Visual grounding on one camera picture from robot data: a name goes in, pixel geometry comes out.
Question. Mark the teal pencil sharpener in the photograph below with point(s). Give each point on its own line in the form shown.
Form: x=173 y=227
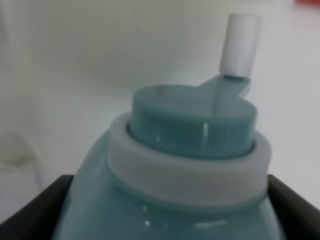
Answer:
x=186 y=163

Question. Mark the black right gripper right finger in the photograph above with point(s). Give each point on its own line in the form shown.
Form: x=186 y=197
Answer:
x=300 y=219

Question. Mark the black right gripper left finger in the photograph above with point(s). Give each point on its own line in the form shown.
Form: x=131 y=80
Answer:
x=38 y=219

